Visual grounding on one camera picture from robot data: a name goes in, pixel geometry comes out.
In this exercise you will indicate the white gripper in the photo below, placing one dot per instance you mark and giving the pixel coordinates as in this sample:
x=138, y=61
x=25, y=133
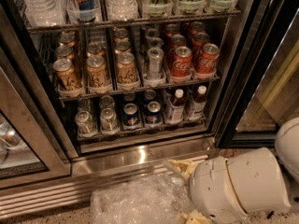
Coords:
x=210, y=187

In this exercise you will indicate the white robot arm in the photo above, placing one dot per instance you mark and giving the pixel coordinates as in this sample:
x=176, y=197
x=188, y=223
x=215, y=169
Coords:
x=268, y=180

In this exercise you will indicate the front right blue can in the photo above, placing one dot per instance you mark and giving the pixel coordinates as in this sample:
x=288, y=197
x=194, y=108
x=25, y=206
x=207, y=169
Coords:
x=153, y=113

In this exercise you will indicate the front left blue can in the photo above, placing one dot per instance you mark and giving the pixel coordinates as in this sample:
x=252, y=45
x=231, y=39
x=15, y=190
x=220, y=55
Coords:
x=130, y=115

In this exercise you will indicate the open glass fridge door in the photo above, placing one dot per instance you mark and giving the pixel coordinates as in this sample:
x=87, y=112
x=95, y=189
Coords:
x=262, y=92

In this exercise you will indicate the front left silver can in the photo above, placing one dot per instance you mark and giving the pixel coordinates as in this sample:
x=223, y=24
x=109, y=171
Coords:
x=85, y=123

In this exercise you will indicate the front right red cola can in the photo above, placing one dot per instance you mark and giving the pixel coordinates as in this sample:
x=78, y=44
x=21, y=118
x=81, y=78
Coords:
x=207, y=60

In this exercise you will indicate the red cola can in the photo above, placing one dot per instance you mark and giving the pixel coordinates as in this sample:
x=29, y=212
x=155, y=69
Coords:
x=181, y=65
x=207, y=60

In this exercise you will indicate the front left red cola can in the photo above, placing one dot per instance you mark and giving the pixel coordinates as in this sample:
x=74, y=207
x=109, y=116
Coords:
x=181, y=65

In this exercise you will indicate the front right orange can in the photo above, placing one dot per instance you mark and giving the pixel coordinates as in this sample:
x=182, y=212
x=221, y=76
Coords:
x=126, y=68

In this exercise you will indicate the silver slim can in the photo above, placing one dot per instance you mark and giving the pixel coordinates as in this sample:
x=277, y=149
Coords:
x=155, y=56

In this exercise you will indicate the stainless steel fridge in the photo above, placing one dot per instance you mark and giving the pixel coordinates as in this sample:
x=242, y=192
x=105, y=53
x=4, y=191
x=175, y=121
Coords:
x=98, y=159

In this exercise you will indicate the front middle orange can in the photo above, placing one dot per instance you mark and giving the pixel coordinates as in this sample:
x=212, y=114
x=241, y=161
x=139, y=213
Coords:
x=97, y=71

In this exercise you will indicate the second row left cola can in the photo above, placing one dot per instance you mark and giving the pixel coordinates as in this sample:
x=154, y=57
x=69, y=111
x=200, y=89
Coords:
x=177, y=41

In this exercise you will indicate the second row cola can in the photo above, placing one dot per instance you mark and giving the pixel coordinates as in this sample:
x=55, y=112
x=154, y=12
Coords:
x=177, y=41
x=199, y=40

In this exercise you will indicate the second row right cola can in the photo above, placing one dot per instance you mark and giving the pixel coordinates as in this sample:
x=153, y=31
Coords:
x=199, y=40

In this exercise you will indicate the second row right orange can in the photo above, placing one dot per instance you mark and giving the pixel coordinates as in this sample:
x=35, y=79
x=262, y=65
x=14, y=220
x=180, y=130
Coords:
x=122, y=46

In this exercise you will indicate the closed glass fridge door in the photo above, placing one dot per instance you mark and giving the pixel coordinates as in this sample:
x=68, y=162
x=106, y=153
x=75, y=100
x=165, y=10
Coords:
x=29, y=150

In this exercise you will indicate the front left orange can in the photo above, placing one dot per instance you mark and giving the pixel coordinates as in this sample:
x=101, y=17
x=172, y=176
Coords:
x=67, y=74

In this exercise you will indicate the second row left orange can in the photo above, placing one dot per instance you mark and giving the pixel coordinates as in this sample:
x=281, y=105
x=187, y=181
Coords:
x=65, y=51

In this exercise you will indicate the blue energy drink can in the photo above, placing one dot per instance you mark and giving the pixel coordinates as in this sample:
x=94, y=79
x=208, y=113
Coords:
x=85, y=9

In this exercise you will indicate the clear bubble wrap bundle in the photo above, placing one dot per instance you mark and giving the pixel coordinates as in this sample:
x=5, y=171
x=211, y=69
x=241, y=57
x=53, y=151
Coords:
x=153, y=199

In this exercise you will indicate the right dark juice bottle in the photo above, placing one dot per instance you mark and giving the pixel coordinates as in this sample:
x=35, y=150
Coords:
x=196, y=105

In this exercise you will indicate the dark juice bottle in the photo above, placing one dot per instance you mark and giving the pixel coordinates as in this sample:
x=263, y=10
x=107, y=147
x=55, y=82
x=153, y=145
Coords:
x=175, y=107
x=196, y=105

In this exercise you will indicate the left dark juice bottle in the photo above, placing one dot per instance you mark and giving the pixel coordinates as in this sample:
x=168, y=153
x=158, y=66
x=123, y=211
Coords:
x=175, y=107

